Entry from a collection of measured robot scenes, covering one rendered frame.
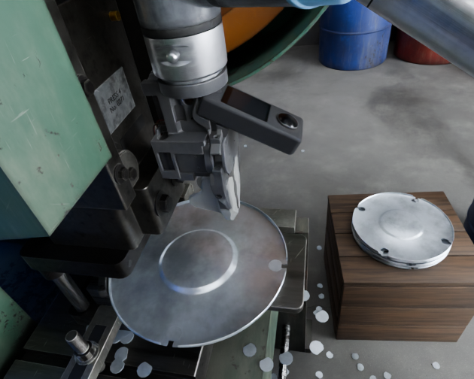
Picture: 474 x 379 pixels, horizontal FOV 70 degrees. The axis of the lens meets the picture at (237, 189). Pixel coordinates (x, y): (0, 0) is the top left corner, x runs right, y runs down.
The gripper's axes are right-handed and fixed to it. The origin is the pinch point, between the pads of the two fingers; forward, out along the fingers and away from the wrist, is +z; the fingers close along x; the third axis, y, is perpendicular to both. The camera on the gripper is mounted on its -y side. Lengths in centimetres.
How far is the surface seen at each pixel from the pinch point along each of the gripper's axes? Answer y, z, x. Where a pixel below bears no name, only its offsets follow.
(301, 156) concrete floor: -3, 90, -137
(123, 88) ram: 11.8, -17.4, -2.3
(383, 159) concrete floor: -49, 90, -136
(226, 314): 1.0, 11.3, 9.2
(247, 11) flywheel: 2.2, -17.1, -33.0
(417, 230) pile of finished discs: -42, 50, -45
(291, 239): -7.1, 11.5, -5.5
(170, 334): 8.1, 11.3, 12.9
